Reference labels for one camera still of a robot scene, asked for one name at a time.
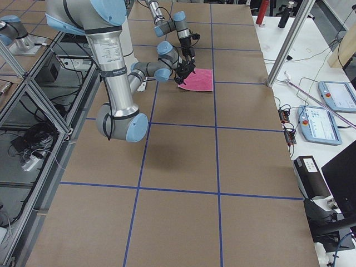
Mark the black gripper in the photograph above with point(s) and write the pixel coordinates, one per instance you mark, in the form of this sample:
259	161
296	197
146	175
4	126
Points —
183	70
186	44

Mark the pink and grey towel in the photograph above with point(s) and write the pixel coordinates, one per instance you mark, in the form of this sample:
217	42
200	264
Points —
200	81

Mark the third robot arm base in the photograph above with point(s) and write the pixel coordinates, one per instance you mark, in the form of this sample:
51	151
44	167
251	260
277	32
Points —
15	36

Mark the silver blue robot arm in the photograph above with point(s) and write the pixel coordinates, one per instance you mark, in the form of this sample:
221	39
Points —
177	24
101	22

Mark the red bottle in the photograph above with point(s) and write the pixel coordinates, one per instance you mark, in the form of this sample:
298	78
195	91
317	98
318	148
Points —
262	10

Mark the pink rod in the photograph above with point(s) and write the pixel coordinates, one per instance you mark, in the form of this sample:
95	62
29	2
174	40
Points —
349	123

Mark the black bottle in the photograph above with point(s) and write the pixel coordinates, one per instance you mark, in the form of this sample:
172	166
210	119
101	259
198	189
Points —
286	14

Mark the small circuit board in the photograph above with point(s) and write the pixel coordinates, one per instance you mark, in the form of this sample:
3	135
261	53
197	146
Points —
288	128

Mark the near teach pendant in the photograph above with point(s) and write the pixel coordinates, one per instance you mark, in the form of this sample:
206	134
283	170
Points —
318	125

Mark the teach pendant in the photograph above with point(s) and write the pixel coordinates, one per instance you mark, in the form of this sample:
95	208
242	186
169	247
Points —
339	96
318	125

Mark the far teach pendant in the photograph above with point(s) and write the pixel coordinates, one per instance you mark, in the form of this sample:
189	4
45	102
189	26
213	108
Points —
339	96

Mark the wooden board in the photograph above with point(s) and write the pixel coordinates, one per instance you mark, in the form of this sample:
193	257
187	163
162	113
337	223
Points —
344	51

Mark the black box with label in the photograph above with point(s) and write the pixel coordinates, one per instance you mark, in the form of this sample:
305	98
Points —
310	179

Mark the white power strip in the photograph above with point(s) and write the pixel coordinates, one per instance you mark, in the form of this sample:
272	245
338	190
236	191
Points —
30	163

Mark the black monitor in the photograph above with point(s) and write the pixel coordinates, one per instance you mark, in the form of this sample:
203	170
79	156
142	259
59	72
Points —
339	174

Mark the black monitor stand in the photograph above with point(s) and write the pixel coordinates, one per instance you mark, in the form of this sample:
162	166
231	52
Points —
329	227

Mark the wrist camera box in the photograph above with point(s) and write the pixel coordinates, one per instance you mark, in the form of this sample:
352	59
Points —
195	36

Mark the aluminium side frame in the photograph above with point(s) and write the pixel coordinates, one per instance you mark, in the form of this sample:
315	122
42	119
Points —
41	115

